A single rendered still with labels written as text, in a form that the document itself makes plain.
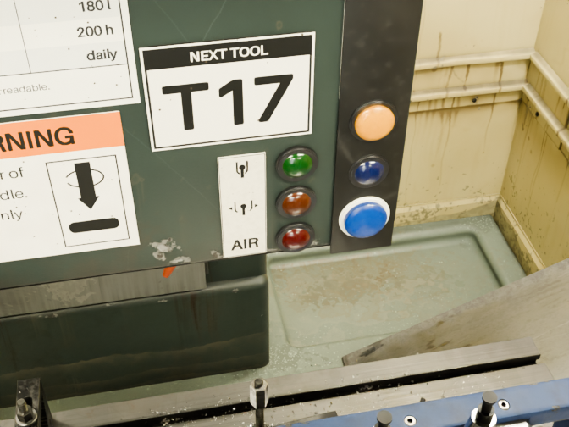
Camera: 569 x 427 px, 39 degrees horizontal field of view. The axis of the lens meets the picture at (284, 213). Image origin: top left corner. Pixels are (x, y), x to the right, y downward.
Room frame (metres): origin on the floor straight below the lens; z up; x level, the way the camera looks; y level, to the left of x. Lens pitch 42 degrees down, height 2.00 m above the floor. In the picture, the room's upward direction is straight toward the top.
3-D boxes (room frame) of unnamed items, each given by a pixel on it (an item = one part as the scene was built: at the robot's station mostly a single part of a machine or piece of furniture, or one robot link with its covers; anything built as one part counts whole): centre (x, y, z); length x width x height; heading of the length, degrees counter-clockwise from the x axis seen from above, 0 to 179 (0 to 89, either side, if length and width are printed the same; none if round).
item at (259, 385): (0.73, 0.04, 0.96); 0.03 x 0.03 x 0.13
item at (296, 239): (0.40, -0.01, 1.62); 0.02 x 0.01 x 0.02; 102
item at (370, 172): (0.41, -0.05, 1.67); 0.02 x 0.01 x 0.02; 102
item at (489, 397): (0.49, -0.21, 1.31); 0.02 x 0.02 x 0.03
